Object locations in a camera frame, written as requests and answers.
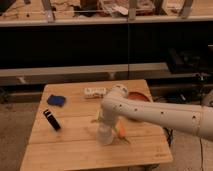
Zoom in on white ceramic cup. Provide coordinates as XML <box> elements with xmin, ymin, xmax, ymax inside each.
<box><xmin>97</xmin><ymin>124</ymin><xmax>114</xmax><ymax>145</ymax></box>

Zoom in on orange carrot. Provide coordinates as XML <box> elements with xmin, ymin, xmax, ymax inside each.
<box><xmin>116</xmin><ymin>121</ymin><xmax>130</xmax><ymax>143</ymax></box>

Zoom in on blue cloth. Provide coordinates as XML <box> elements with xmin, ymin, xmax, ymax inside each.
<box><xmin>47</xmin><ymin>95</ymin><xmax>66</xmax><ymax>107</ymax></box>

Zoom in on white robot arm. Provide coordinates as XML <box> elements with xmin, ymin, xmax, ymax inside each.
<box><xmin>97</xmin><ymin>84</ymin><xmax>213</xmax><ymax>145</ymax></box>

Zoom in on black eraser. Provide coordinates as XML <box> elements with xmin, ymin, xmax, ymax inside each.
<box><xmin>43</xmin><ymin>110</ymin><xmax>61</xmax><ymax>131</ymax></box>

